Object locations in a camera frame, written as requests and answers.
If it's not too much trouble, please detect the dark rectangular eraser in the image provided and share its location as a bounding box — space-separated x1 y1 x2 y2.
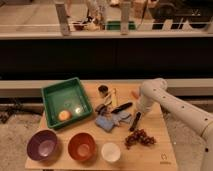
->
129 112 141 132

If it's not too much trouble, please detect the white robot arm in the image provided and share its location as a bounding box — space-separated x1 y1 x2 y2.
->
136 78 213 171

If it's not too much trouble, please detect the small dark cup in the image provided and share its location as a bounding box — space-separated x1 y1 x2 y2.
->
98 85 108 98

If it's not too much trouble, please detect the white paper cup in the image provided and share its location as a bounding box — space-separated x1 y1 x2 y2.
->
101 143 121 163

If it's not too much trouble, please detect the small dark clip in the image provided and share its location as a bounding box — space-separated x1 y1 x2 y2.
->
95 104 108 115

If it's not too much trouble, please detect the black marker pen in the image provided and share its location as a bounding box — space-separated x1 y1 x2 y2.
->
111 102 133 114

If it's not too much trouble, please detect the blue cloth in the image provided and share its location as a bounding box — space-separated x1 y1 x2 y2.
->
95 111 132 132

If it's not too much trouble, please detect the green plastic tray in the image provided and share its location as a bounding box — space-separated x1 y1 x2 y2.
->
41 77 93 130

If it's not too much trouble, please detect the wooden board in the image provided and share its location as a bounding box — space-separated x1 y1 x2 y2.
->
24 82 179 171

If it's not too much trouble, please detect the orange ball in tray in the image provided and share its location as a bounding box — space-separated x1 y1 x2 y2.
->
58 110 71 121

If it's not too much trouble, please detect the bunch of dark grapes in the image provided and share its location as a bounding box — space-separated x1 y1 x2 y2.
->
125 129 156 149

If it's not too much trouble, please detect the background green bin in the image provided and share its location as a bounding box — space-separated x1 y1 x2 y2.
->
106 20 136 30

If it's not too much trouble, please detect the orange bowl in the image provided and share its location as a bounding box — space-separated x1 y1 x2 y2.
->
68 132 96 162

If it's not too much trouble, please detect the purple bowl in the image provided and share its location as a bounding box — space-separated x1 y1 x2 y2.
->
26 130 58 161

